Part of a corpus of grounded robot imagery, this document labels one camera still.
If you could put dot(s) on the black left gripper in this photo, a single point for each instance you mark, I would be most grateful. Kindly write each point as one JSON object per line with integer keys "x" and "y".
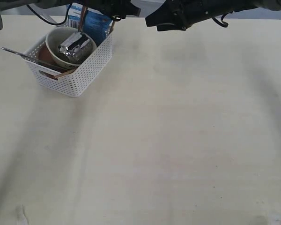
{"x": 111, "y": 7}

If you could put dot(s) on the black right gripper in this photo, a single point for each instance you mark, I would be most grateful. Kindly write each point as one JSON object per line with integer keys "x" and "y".
{"x": 182, "y": 14}

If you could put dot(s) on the wooden chopstick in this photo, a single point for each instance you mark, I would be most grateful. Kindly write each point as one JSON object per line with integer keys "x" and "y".
{"x": 112, "y": 27}
{"x": 64, "y": 74}

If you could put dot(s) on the red-brown wooden spoon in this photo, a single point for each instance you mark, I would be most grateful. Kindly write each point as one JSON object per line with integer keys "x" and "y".
{"x": 84, "y": 11}

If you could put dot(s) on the white perforated plastic basket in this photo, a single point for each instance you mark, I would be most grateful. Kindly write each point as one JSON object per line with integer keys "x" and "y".
{"x": 76, "y": 81}

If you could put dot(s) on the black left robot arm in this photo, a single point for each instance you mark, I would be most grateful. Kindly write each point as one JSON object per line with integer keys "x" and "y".
{"x": 44, "y": 4}

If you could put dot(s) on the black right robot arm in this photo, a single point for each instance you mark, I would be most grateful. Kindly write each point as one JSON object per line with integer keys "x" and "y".
{"x": 243, "y": 5}

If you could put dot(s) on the blue snack packet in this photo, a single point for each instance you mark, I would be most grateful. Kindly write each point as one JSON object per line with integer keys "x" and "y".
{"x": 96, "y": 25}

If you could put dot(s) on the shiny steel cup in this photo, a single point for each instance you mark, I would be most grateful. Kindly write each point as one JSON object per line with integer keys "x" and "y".
{"x": 76, "y": 48}

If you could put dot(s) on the cream ceramic bowl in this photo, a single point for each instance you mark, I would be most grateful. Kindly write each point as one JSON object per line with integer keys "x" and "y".
{"x": 52, "y": 48}

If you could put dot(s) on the silver metal spoon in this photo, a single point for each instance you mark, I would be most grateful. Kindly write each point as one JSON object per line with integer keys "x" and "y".
{"x": 49, "y": 19}

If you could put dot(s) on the brown plate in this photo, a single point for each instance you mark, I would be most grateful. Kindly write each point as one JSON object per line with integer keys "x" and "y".
{"x": 45, "y": 56}

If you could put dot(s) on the silver metal knife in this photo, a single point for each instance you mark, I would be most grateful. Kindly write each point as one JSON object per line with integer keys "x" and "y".
{"x": 23, "y": 55}

